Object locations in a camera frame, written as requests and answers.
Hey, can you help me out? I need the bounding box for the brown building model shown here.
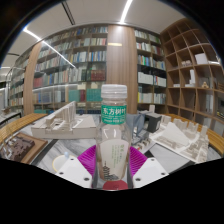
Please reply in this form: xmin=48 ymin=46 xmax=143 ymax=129
xmin=0 ymin=132 xmax=48 ymax=165

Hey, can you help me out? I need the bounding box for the ceiling light strip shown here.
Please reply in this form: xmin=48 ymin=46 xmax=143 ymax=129
xmin=119 ymin=0 xmax=134 ymax=24

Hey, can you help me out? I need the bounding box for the white slatted building model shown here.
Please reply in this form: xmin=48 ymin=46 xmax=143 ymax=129
xmin=30 ymin=100 xmax=98 ymax=140

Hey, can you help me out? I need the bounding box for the flat round red coaster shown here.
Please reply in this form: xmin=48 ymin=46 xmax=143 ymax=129
xmin=102 ymin=179 xmax=129 ymax=192

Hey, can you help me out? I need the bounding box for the clear bottle with green label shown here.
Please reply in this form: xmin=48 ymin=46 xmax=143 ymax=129
xmin=95 ymin=83 xmax=132 ymax=183

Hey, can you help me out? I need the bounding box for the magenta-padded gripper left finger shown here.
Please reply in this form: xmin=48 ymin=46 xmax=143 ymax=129
xmin=54 ymin=144 xmax=98 ymax=189

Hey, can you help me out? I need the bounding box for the wide book-filled shelf unit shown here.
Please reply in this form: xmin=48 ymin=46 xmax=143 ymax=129
xmin=6 ymin=25 xmax=109 ymax=116

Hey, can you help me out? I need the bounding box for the wooden cubby shelf unit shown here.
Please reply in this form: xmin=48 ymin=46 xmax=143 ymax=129
xmin=159 ymin=18 xmax=224 ymax=128

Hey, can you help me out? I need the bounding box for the dark grey building model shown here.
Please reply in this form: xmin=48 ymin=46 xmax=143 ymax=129
xmin=126 ymin=112 xmax=163 ymax=142

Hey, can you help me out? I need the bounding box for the white city block model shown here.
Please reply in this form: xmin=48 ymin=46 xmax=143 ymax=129
xmin=149 ymin=114 xmax=211 ymax=164

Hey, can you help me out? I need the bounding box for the narrow book-filled shelf unit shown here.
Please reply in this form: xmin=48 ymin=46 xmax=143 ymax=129
xmin=134 ymin=29 xmax=168 ymax=106

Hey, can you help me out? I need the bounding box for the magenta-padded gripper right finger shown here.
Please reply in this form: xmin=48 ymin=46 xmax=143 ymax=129
xmin=128 ymin=146 xmax=170 ymax=189

